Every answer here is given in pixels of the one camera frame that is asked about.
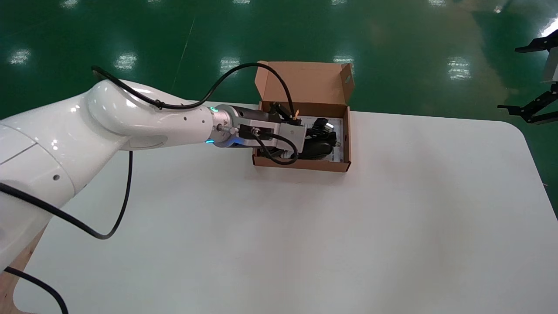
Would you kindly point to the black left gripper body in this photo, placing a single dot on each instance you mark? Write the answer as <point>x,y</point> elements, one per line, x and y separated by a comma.
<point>261,116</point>

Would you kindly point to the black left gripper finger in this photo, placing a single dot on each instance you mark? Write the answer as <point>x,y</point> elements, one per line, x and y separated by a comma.
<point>316,151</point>
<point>320,136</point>

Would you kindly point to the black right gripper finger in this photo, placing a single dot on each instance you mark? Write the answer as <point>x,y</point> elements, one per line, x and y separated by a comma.
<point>545,109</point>
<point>545,43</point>

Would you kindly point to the brown cardboard storage box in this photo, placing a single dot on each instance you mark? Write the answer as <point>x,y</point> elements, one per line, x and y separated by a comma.
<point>305,83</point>

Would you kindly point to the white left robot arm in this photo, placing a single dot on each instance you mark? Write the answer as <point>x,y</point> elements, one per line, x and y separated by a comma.
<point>87,131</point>

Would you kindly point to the printed white instruction sheet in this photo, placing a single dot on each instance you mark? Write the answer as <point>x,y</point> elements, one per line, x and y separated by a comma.
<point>340,139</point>

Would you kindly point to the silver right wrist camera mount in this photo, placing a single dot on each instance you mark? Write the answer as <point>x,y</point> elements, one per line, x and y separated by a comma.
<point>552,67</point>

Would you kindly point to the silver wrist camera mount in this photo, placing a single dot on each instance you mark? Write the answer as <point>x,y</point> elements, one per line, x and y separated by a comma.
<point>552,67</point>
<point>287,135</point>

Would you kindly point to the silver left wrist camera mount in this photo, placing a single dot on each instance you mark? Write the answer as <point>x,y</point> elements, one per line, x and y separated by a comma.
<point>287,135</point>

